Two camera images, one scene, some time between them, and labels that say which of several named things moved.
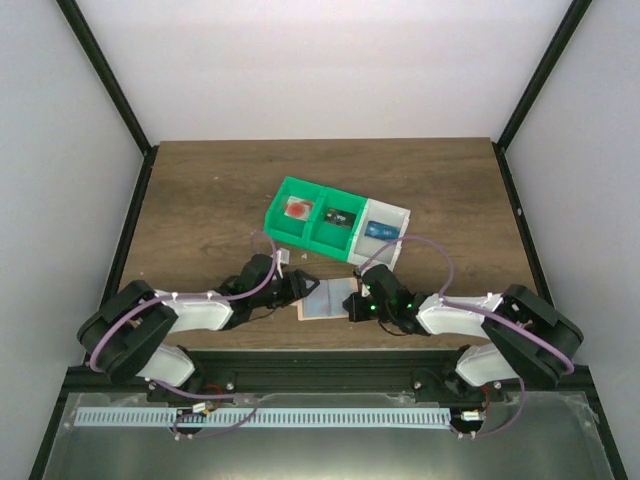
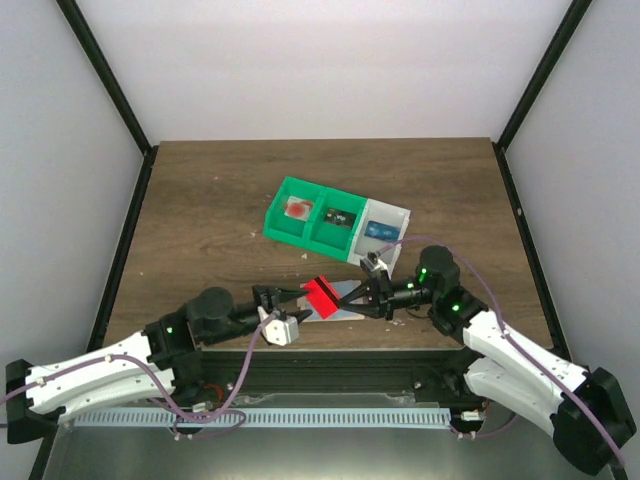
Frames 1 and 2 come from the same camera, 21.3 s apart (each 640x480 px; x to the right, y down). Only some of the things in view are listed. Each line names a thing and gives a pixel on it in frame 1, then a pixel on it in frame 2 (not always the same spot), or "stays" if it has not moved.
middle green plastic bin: x=335 y=240 stays
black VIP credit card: x=339 y=217 stays
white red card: x=299 y=209 stays
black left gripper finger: x=299 y=284 → x=280 y=295
